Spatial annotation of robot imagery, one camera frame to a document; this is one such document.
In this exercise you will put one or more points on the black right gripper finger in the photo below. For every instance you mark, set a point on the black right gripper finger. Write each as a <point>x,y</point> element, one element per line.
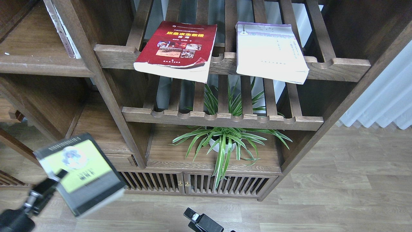
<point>191,215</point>

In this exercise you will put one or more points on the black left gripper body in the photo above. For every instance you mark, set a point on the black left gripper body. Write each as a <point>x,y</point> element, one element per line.
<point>19,220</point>

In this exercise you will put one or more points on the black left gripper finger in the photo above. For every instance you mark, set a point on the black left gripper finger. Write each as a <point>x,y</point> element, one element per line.
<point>61,174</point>

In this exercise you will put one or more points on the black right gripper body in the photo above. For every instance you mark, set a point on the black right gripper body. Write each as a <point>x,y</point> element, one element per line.
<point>203,223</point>

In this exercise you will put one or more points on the white and purple book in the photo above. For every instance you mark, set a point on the white and purple book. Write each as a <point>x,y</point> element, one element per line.
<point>270,51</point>

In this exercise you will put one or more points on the green and black book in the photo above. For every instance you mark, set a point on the green and black book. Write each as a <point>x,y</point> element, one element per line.
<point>91,181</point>

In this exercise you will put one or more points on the dark wooden bookshelf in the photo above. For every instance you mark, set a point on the dark wooden bookshelf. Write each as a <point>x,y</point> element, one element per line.
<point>346,44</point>

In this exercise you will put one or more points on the red cover book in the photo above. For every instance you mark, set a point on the red cover book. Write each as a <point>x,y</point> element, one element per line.
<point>178,50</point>

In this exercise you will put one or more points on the white book standing upright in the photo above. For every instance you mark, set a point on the white book standing upright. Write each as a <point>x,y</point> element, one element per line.
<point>62,31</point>

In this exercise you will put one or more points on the green spider plant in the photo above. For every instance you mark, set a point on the green spider plant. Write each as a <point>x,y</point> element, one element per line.
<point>226,139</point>

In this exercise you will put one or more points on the white curtain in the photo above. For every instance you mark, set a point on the white curtain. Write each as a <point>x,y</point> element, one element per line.
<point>388,100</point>

